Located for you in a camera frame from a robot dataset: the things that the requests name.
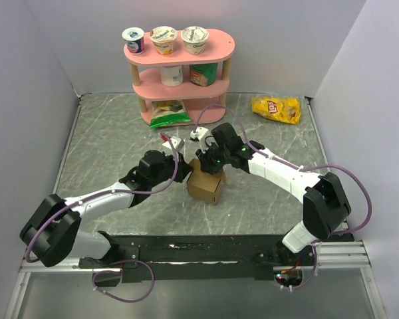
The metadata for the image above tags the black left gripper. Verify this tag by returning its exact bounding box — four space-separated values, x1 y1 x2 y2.
150 150 194 187

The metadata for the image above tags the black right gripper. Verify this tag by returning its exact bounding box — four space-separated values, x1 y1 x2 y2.
196 141 229 176

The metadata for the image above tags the brown cardboard box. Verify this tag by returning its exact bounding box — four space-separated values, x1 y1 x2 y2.
186 159 227 205

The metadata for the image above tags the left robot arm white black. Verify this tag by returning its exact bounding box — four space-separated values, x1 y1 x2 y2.
20 150 192 267

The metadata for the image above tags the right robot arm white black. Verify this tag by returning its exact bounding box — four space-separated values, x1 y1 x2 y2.
190 123 351 265

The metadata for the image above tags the green snack box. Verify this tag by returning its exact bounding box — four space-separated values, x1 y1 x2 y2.
189 63 218 87

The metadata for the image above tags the green chip bag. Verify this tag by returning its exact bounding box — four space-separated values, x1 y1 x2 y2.
150 100 192 128

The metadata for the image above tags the pink three-tier shelf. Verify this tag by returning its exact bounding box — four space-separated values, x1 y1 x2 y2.
124 29 235 124

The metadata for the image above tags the white cup middle shelf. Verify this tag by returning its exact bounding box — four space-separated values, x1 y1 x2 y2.
160 65 184 87

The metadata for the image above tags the yellow Lays chip bag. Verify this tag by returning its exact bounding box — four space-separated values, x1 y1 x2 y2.
251 96 301 125

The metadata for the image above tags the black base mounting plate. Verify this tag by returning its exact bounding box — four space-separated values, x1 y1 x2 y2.
76 234 353 288

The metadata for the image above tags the white Chobani yogurt cup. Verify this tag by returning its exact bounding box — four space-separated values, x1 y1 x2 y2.
181 26 209 55

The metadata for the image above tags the orange Chobani yogurt cup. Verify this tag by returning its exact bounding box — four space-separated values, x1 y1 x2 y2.
150 26 178 55

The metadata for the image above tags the purple white yogurt cup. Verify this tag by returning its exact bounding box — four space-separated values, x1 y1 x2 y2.
122 27 144 54

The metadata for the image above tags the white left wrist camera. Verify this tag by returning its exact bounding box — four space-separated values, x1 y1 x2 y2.
161 134 185 154

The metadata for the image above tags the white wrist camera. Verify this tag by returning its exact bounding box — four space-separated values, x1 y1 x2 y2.
190 126 210 154
161 134 185 154

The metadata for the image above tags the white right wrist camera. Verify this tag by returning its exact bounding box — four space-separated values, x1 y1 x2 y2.
190 126 210 154

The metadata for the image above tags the aluminium rail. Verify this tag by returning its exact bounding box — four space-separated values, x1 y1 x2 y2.
19 242 371 273

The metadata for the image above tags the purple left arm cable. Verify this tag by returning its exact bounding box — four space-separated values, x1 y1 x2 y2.
25 132 180 302

